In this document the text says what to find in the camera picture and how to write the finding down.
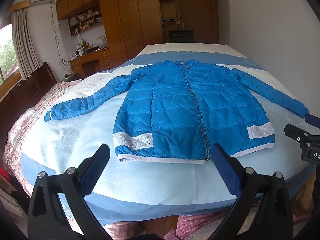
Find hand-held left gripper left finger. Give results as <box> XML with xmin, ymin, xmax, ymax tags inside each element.
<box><xmin>28</xmin><ymin>144</ymin><xmax>112</xmax><ymax>240</ymax></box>

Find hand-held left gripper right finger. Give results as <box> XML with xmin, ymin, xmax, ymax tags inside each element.
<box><xmin>211</xmin><ymin>143</ymin><xmax>298</xmax><ymax>240</ymax></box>

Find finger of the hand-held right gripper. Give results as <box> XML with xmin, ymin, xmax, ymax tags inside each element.
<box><xmin>284</xmin><ymin>124</ymin><xmax>320</xmax><ymax>144</ymax></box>
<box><xmin>305</xmin><ymin>114</ymin><xmax>320</xmax><ymax>127</ymax></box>

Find blue puffer jacket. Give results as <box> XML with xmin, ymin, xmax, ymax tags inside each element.
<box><xmin>44</xmin><ymin>59</ymin><xmax>309</xmax><ymax>165</ymax></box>

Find bed with light blue blanket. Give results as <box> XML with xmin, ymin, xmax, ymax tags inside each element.
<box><xmin>19</xmin><ymin>44</ymin><xmax>318</xmax><ymax>227</ymax></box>

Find pink checked cloth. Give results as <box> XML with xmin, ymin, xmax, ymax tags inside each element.
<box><xmin>176</xmin><ymin>211</ymin><xmax>253</xmax><ymax>240</ymax></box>

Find pink floral quilt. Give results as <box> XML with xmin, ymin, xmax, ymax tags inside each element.
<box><xmin>2</xmin><ymin>79</ymin><xmax>83</xmax><ymax>200</ymax></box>

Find stack of papers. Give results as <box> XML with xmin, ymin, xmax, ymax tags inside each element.
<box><xmin>0</xmin><ymin>174</ymin><xmax>28</xmax><ymax>218</ymax></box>

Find dark wooden headboard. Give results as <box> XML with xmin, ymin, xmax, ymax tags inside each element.
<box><xmin>0</xmin><ymin>62</ymin><xmax>57</xmax><ymax>130</ymax></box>

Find wooden desk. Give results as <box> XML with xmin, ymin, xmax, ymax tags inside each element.
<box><xmin>70</xmin><ymin>45</ymin><xmax>112</xmax><ymax>78</ymax></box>

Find black chair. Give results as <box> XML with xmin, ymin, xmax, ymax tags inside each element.
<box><xmin>169</xmin><ymin>30</ymin><xmax>195</xmax><ymax>43</ymax></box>

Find beige curtain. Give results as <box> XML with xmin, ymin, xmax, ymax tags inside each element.
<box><xmin>11</xmin><ymin>7</ymin><xmax>42</xmax><ymax>79</ymax></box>

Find window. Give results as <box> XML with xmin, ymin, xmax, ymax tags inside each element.
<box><xmin>0</xmin><ymin>24</ymin><xmax>22</xmax><ymax>85</ymax></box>

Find wooden wardrobe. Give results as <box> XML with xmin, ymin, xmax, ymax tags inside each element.
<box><xmin>56</xmin><ymin>0</ymin><xmax>165</xmax><ymax>70</ymax></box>

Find wooden door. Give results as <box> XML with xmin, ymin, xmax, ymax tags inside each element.
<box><xmin>175</xmin><ymin>0</ymin><xmax>220</xmax><ymax>44</ymax></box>

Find wooden curtain pelmet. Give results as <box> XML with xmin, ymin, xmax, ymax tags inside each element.
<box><xmin>9</xmin><ymin>0</ymin><xmax>32</xmax><ymax>12</ymax></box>

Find hanging wall cables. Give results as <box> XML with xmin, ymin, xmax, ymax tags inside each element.
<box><xmin>51</xmin><ymin>1</ymin><xmax>72</xmax><ymax>68</ymax></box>

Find cluttered wooden wall shelf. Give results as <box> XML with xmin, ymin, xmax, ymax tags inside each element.
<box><xmin>68</xmin><ymin>4</ymin><xmax>103</xmax><ymax>37</ymax></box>

